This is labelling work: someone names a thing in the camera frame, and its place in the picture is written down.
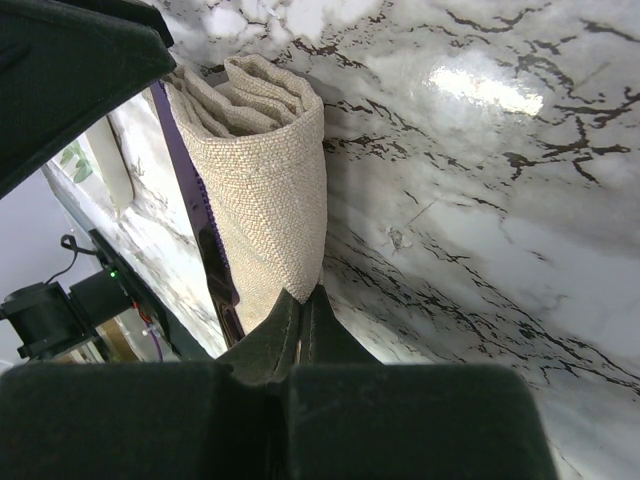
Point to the purple knife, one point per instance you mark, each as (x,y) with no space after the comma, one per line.
(200,214)

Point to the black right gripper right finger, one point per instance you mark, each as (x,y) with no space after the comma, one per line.
(351,417)

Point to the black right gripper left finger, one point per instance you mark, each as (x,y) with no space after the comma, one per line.
(223,419)

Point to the beige cloth napkin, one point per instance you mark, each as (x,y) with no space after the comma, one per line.
(256,141)

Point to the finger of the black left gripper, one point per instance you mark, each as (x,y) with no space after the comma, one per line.
(66,64)

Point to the white tray with leaf print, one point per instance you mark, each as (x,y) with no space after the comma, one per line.
(94,163)

